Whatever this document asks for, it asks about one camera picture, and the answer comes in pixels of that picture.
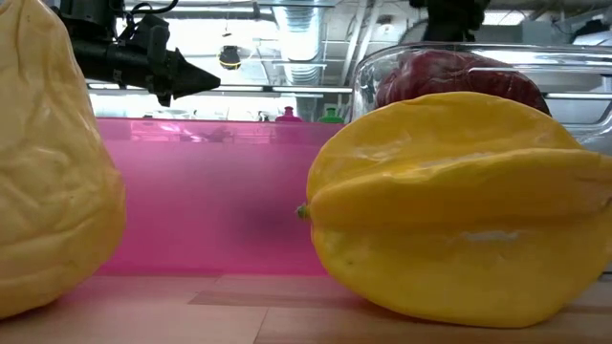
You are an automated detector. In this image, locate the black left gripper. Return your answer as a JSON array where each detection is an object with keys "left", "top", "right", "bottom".
[{"left": 112, "top": 13, "right": 222, "bottom": 108}]

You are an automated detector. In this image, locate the pink water bottle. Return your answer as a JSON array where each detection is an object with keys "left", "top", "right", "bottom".
[{"left": 274, "top": 105, "right": 304, "bottom": 123}]

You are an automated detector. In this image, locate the green water bottle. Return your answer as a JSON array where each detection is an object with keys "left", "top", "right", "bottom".
[{"left": 317, "top": 107, "right": 345, "bottom": 124}]

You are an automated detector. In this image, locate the wrinkled maroon fruit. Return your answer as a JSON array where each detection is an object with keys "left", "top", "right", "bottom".
[{"left": 375, "top": 49, "right": 552, "bottom": 117}]

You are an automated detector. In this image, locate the hanging black ceiling lamp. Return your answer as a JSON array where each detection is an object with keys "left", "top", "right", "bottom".
[{"left": 218, "top": 45, "right": 243, "bottom": 72}]

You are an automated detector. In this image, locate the long ceiling light strip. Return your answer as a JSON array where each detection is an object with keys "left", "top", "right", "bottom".
[{"left": 88, "top": 81, "right": 354, "bottom": 97}]

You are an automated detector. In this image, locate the red translucent plastic tray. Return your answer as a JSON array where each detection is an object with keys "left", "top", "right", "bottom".
[{"left": 95, "top": 118, "right": 346, "bottom": 277}]

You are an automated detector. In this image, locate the clear plastic container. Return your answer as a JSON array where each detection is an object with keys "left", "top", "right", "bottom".
[{"left": 351, "top": 41, "right": 612, "bottom": 157}]

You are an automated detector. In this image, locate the yellow starfruit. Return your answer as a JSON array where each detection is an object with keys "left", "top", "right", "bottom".
[{"left": 295, "top": 91, "right": 612, "bottom": 330}]

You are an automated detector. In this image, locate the ribbed silver ceiling duct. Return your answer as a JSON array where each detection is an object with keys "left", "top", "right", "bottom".
[{"left": 274, "top": 0, "right": 332, "bottom": 87}]

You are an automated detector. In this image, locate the smooth silver ceiling duct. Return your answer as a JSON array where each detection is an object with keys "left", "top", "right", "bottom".
[{"left": 399, "top": 18, "right": 431, "bottom": 44}]

